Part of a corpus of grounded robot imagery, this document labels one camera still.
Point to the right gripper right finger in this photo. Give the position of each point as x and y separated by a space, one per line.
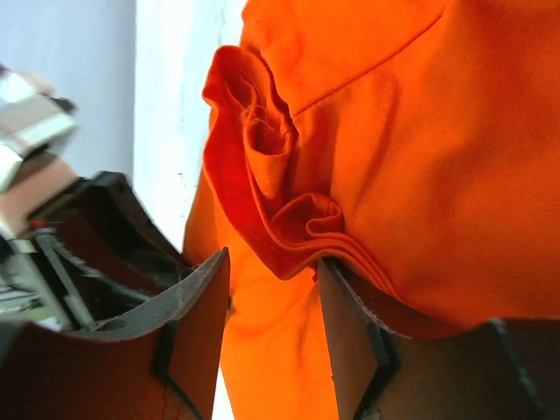
502 369

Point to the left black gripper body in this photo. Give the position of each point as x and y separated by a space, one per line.
87 255

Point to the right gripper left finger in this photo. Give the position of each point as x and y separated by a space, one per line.
157 361

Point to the orange t shirt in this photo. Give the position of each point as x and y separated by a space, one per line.
417 141

